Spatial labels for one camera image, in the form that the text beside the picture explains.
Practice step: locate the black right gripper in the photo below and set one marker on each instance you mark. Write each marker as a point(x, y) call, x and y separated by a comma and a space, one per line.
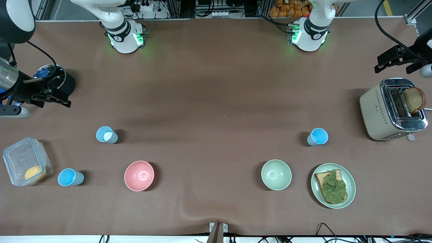
point(24, 91)

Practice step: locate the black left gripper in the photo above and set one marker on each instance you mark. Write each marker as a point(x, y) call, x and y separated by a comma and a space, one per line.
point(419, 51)

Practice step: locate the blue cup with white ball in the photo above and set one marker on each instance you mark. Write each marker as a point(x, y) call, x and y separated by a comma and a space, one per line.
point(106, 135)

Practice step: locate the blue plastic cup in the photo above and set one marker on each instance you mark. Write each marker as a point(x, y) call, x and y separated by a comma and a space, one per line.
point(318, 136)
point(69, 177)

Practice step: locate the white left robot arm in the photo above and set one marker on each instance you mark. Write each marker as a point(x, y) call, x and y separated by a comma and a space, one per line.
point(312, 32)

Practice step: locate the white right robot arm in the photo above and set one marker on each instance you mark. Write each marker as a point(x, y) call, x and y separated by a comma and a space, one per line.
point(121, 32)

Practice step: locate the blue item inside saucepan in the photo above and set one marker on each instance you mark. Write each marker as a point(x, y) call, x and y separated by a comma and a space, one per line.
point(42, 73)

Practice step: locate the dark brown bread slice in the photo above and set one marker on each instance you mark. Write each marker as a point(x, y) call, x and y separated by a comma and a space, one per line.
point(413, 99)

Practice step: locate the beige chrome toaster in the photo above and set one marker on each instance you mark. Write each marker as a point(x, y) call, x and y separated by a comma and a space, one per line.
point(378, 111)

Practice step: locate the clear plastic lidded container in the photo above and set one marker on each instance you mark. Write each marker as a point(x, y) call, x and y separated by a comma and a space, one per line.
point(23, 158)

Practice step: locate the yellow orange round food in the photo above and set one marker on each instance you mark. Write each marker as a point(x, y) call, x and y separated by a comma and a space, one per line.
point(35, 173)

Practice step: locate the pink bowl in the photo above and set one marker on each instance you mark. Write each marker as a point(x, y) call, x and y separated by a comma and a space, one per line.
point(139, 176)

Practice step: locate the bag of orange buns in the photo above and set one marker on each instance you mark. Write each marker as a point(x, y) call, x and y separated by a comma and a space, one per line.
point(290, 8)

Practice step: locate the white power strip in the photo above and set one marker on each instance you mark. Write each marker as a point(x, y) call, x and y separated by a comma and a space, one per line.
point(145, 6)

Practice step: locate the pale green plate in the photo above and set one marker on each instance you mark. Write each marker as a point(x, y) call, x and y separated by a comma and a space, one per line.
point(351, 185)

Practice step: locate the green lettuce leaf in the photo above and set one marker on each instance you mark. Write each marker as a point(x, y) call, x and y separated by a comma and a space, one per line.
point(334, 190)

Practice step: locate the pale green bowl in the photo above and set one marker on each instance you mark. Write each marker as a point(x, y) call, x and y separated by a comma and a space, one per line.
point(276, 174)

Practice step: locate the white socket strip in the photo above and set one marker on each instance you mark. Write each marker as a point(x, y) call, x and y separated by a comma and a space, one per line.
point(222, 14)

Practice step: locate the grey metal camera bracket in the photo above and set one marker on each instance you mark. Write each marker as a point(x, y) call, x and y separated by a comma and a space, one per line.
point(218, 231)

